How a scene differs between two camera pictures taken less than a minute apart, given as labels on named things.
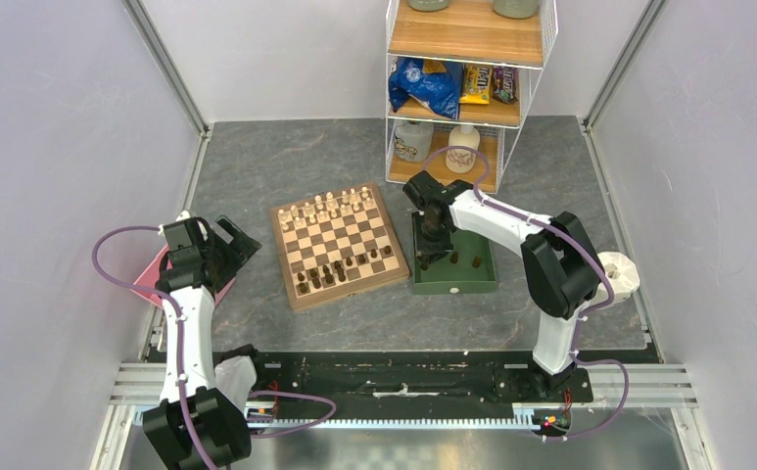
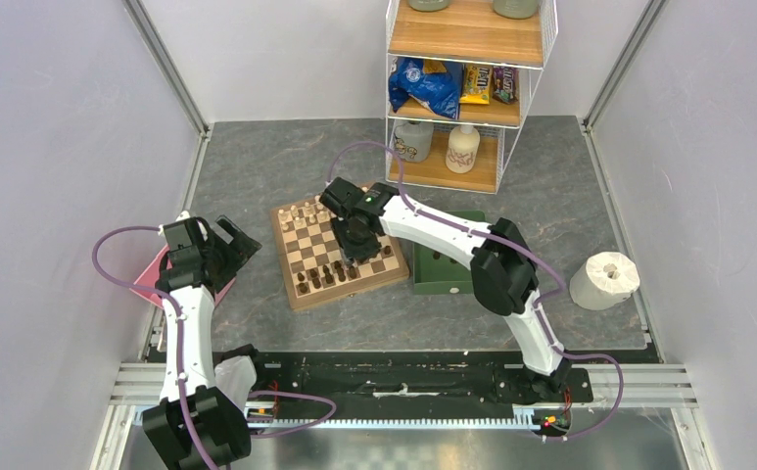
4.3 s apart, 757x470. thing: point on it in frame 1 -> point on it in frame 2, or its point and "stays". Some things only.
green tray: (468, 268) stays
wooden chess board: (337, 245) stays
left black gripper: (238, 251) stays
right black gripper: (424, 247) -> (365, 251)
